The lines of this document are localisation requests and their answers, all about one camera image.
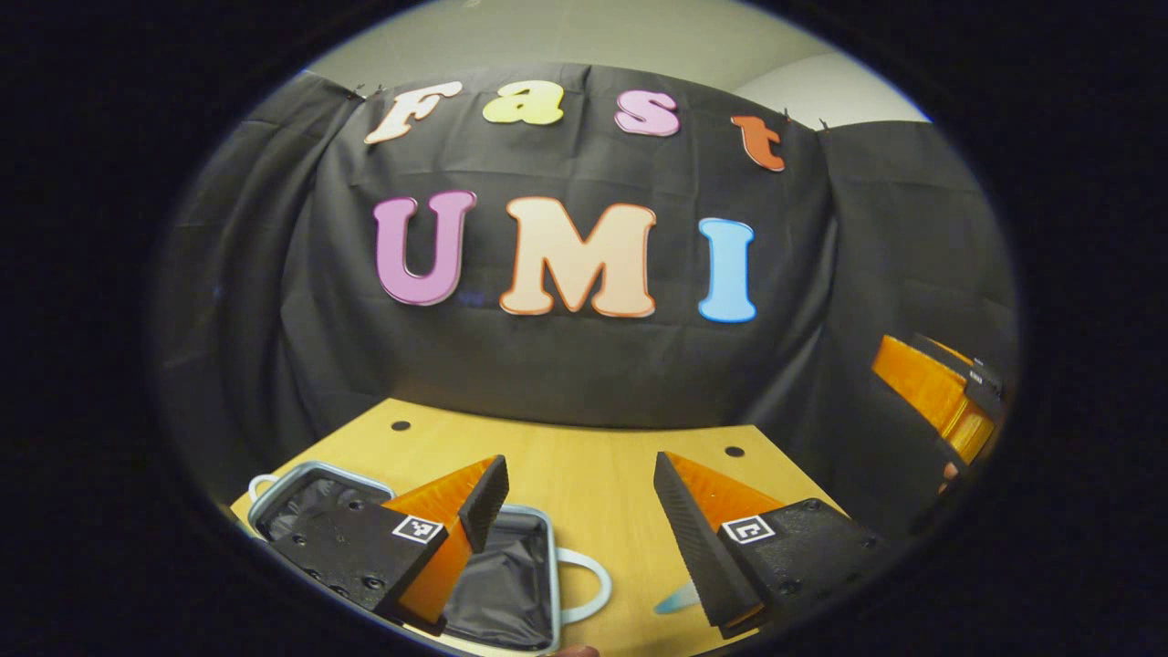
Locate black backdrop cloth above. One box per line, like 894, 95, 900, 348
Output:
151, 62, 1021, 548

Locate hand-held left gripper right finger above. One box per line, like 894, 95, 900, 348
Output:
652, 450, 893, 641

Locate green tube with blue cap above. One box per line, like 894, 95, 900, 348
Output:
653, 579, 704, 615

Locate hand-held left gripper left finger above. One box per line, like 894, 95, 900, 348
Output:
263, 454, 511, 638

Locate light blue suitcase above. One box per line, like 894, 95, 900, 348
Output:
245, 461, 614, 656

